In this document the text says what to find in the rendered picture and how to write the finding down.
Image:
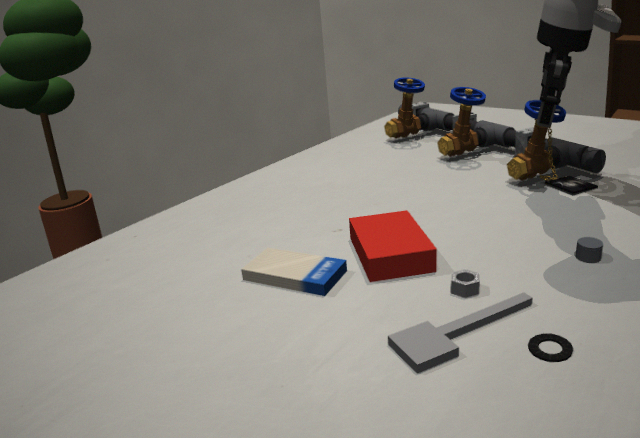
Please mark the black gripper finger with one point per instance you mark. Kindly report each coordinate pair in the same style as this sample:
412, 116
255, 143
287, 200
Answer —
557, 69
551, 91

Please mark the black rubber washer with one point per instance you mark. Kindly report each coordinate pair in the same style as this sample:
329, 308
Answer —
566, 352

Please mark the dark grey hex nut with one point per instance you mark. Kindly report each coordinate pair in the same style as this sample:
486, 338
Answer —
467, 288

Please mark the red box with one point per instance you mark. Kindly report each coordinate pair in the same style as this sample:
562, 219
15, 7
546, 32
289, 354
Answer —
392, 245

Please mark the dark grey short cylinder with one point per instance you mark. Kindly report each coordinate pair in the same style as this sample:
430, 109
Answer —
589, 249

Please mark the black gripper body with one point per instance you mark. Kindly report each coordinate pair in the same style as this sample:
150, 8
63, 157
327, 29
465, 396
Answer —
562, 40

